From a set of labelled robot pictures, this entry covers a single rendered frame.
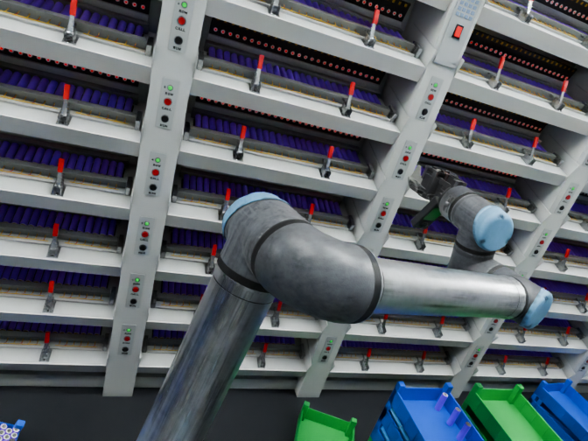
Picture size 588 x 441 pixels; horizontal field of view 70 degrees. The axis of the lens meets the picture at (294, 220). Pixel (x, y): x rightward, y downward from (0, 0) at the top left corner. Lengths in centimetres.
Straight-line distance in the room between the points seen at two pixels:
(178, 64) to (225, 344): 68
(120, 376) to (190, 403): 82
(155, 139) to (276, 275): 67
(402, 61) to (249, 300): 83
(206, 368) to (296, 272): 26
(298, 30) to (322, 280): 74
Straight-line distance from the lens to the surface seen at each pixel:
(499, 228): 101
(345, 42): 118
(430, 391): 151
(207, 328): 70
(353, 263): 57
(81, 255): 134
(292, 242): 57
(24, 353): 158
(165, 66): 111
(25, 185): 127
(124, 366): 155
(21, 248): 136
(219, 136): 122
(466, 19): 134
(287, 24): 114
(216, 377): 74
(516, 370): 236
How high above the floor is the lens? 122
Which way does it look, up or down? 22 degrees down
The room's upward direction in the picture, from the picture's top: 18 degrees clockwise
